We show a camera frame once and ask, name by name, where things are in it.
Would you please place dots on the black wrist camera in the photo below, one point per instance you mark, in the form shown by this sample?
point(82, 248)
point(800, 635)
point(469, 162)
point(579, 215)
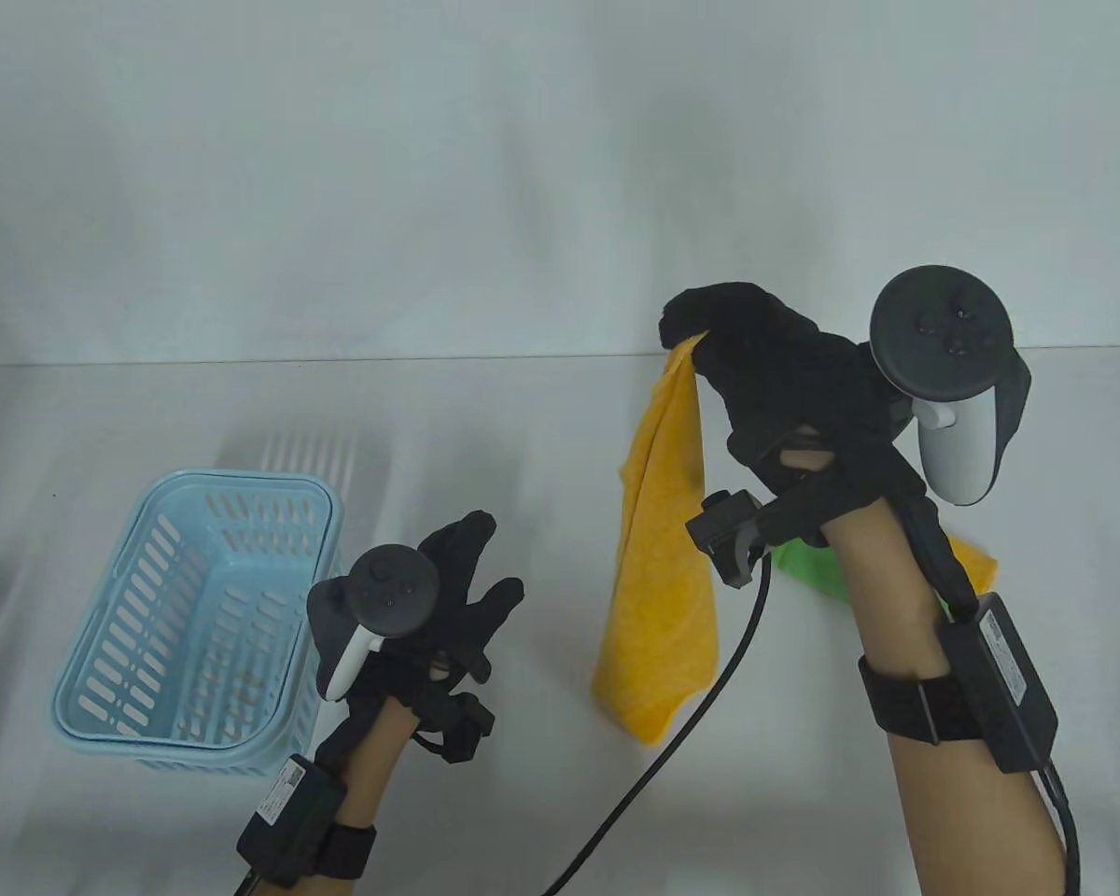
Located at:
point(723, 532)
point(471, 728)

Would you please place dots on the light blue plastic basket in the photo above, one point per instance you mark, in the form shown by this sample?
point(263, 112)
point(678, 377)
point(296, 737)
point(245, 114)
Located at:
point(103, 644)

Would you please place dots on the yellow square towel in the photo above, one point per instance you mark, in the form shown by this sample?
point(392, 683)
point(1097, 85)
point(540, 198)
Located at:
point(980, 565)

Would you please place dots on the orange cloth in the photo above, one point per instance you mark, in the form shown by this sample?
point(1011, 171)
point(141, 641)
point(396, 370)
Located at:
point(658, 579)

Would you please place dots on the black sensor box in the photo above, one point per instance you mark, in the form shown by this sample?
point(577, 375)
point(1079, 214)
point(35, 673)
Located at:
point(1003, 681)
point(289, 821)

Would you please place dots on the person's left hand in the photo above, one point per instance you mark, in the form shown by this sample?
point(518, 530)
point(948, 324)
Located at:
point(457, 616)

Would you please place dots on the person's right forearm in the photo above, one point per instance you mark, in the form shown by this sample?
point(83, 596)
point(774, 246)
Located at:
point(961, 821)

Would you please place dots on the person's right hand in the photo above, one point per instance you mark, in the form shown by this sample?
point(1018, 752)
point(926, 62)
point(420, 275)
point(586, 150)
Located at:
point(793, 383)

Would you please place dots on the green towel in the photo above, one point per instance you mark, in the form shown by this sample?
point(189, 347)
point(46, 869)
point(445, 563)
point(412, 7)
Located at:
point(817, 569)

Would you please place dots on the black and white controller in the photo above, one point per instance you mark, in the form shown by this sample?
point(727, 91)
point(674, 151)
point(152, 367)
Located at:
point(392, 588)
point(938, 327)

